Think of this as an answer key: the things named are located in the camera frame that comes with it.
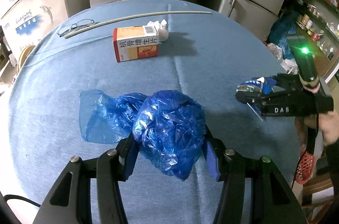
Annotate blue tablecloth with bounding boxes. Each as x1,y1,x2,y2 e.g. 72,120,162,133
8,0,300,224

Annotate eyeglasses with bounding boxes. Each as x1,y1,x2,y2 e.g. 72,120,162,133
57,19,95,37

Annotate wooden round stool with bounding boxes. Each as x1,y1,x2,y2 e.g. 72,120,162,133
17,45,35,73

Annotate blue white wrapper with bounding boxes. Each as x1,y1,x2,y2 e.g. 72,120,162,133
236,76,276,113

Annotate wooden shelf cabinet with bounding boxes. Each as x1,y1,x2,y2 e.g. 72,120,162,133
296,0,338,81

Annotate long pale stick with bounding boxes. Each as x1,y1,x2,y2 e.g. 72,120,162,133
64,10,213,40

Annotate person right hand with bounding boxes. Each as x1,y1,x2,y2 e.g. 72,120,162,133
301,80,339,148

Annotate orange red medicine box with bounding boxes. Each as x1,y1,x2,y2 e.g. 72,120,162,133
113,25,159,63

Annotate white chest freezer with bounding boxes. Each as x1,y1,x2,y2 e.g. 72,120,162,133
1,0,90,59

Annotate white tissue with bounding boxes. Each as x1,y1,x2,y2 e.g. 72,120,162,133
147,19,169,42

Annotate large blue bag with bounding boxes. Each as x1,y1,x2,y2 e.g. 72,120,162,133
267,11,300,59

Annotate red plastic basket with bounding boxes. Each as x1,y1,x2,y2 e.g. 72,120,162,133
295,150,315,185

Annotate blue plastic bag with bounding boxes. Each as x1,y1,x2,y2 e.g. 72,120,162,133
79,89,206,181

